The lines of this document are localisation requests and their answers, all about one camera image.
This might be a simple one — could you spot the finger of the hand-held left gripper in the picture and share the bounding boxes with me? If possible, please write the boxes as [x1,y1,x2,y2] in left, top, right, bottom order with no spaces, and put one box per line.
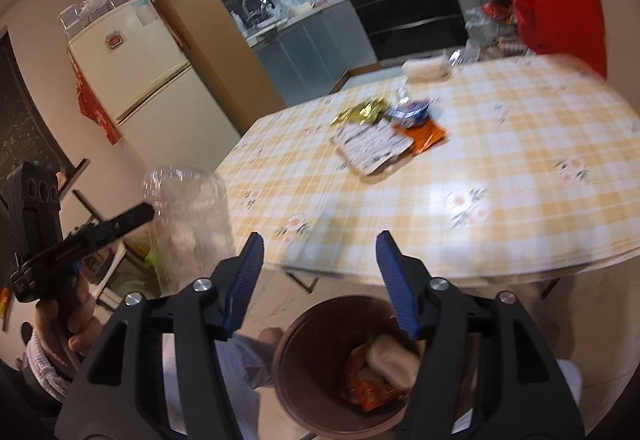
[14,202,156,277]

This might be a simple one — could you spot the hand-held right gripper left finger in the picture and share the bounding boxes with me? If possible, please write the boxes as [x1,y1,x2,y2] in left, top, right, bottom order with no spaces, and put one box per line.
[55,232,265,440]

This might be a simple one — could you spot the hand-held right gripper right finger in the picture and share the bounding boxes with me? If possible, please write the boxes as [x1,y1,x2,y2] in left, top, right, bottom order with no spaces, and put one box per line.
[376,230,586,440]

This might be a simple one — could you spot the clear plastic bottle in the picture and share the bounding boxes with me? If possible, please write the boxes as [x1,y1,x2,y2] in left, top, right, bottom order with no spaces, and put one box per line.
[142,165,236,298]

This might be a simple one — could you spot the brown round waste bin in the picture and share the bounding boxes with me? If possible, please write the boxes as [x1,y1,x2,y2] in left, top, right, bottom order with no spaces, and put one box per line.
[272,296,431,436]

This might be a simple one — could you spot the orange wrapper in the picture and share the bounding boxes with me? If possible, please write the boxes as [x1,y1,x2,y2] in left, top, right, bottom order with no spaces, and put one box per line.
[347,340,416,413]

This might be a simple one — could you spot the red and white packet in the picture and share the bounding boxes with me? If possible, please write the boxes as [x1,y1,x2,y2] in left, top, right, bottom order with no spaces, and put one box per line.
[332,120,416,177]

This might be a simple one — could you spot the orange packet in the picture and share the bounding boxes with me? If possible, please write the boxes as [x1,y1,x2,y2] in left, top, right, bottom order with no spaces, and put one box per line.
[400,120,449,155]

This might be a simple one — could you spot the blue and white packet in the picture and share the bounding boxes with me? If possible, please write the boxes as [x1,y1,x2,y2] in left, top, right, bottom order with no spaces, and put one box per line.
[387,100,433,128]

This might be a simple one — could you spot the gold foil wrapper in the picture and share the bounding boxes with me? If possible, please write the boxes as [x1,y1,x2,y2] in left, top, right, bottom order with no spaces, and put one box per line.
[331,98,391,127]

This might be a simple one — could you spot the white foam cloth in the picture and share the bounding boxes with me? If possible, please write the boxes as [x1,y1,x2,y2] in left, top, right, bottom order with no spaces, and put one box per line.
[402,54,452,81]

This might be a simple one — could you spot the person's left forearm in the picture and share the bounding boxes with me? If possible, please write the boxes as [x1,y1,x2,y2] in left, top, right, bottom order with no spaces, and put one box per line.
[20,325,76,398]

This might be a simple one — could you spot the person's left hand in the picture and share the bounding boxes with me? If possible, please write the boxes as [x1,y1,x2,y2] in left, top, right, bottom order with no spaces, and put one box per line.
[34,270,103,361]

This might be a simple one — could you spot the black metal shelf rack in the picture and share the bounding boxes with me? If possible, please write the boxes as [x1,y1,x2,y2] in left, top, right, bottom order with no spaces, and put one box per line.
[57,159,166,315]

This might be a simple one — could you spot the person's left leg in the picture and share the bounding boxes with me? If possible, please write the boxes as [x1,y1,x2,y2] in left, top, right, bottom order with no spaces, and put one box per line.
[160,327,286,440]

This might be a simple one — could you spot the person's leg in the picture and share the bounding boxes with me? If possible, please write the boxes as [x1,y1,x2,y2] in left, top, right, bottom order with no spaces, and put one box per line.
[555,359,583,413]
[160,327,286,440]

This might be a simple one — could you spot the red hanging cloth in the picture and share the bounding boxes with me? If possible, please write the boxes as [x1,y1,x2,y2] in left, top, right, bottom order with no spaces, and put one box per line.
[72,60,122,145]

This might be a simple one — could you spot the cream two-door refrigerator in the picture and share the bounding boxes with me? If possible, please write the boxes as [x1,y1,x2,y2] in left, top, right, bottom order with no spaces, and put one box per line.
[67,0,243,161]

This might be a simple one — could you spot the table with yellow checked cloth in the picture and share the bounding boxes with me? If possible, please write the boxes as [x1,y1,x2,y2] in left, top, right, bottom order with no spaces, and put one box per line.
[212,52,640,281]

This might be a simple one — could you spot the person's right leg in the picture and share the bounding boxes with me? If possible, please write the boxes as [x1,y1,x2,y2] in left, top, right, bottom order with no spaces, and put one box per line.
[555,359,583,413]

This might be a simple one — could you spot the pale fridge sticker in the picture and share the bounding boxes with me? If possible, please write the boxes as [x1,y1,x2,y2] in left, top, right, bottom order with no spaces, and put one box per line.
[134,0,157,26]

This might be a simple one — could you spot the stack of clear plastic containers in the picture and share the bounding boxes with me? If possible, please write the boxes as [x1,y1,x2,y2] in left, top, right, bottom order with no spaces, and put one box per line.
[57,0,138,38]

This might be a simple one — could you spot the clear plastic bags on floor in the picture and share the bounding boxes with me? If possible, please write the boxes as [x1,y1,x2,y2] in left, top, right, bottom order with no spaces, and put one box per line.
[447,40,483,68]

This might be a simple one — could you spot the grey lower kitchen cabinets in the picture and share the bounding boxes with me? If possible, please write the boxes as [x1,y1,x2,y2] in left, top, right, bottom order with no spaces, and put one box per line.
[250,0,378,93]

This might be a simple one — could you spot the chrome kitchen faucet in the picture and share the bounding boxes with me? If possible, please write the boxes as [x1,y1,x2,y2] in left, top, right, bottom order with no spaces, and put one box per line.
[242,0,275,28]

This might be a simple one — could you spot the black built-in oven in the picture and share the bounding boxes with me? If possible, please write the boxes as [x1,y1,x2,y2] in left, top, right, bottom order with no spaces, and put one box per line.
[347,0,468,63]

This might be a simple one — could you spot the wooden door frame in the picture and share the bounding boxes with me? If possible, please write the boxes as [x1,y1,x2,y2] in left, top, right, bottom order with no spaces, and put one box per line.
[115,0,286,108]

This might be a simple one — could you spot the black wire snack rack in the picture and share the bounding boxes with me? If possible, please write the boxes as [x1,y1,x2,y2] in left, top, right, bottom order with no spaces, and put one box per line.
[465,0,526,55]

